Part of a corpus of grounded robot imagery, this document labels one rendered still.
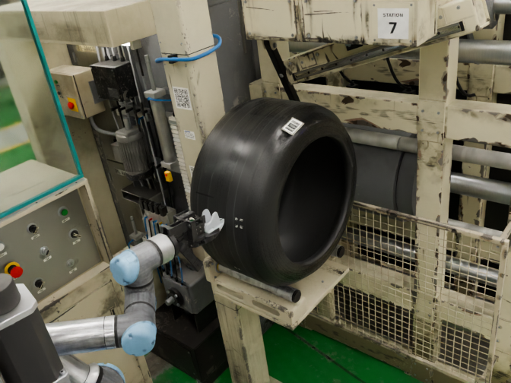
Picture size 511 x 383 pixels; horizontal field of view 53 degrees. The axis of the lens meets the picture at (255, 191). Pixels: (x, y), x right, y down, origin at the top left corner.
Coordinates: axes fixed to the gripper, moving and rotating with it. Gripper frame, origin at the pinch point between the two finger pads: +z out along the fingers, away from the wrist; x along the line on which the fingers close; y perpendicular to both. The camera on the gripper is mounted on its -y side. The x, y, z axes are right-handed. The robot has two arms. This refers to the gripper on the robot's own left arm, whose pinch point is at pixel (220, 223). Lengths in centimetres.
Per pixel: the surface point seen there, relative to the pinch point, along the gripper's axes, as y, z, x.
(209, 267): -30.3, 14.5, 23.2
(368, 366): -116, 87, -3
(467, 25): 48, 57, -45
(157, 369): -121, 27, 87
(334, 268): -39, 50, -7
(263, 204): 6.5, 6.1, -11.5
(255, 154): 18.9, 9.9, -6.4
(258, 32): 47, 43, 17
